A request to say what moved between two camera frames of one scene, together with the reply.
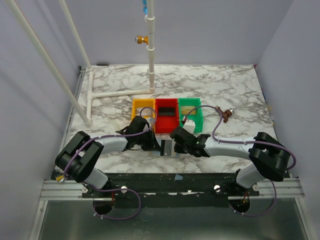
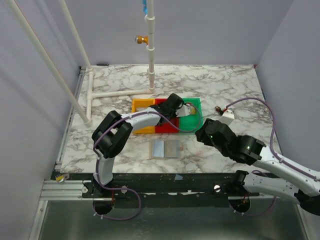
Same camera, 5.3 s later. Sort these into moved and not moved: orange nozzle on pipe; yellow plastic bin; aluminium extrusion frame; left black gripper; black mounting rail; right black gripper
Moved: left black gripper; right black gripper
Not moved: black mounting rail; aluminium extrusion frame; orange nozzle on pipe; yellow plastic bin
